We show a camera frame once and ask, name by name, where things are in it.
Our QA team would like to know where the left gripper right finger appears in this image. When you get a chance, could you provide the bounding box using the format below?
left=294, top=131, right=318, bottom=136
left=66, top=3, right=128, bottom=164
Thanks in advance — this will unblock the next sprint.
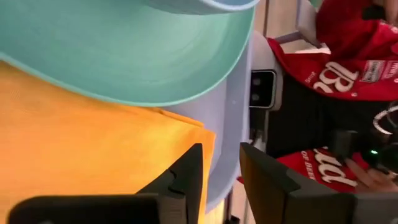
left=239, top=142, right=355, bottom=224

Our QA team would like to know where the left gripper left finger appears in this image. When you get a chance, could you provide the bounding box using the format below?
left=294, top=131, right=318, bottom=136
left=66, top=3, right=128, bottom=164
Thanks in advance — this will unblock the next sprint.
left=136, top=142, right=205, bottom=224

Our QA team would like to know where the orange cloth napkin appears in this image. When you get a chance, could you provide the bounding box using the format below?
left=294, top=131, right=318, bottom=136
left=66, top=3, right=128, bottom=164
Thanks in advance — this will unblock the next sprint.
left=0, top=60, right=218, bottom=224

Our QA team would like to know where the teal plate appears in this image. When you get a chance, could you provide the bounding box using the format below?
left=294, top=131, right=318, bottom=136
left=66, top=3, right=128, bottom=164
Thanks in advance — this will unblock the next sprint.
left=0, top=0, right=256, bottom=108

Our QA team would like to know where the blue bowl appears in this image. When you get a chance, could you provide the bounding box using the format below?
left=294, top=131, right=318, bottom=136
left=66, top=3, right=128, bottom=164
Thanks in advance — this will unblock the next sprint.
left=146, top=0, right=261, bottom=16

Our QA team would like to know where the blue plastic tray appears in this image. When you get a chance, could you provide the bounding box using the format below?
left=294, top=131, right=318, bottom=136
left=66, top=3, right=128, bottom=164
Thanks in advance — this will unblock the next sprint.
left=161, top=30, right=253, bottom=214

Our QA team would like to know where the person's hand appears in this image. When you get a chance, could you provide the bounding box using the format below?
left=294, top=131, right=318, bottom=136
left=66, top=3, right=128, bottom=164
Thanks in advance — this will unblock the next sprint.
left=343, top=157, right=398, bottom=194

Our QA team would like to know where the person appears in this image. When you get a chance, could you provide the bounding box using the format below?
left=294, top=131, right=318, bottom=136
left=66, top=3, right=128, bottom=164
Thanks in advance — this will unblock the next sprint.
left=236, top=0, right=398, bottom=195

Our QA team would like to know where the silver depth camera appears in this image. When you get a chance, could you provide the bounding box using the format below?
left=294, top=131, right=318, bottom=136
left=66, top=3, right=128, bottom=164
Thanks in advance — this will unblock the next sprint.
left=248, top=30, right=284, bottom=156

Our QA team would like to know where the white cable loop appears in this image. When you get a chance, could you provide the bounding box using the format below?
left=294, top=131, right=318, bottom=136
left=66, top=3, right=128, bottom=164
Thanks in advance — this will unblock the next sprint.
left=373, top=104, right=398, bottom=136

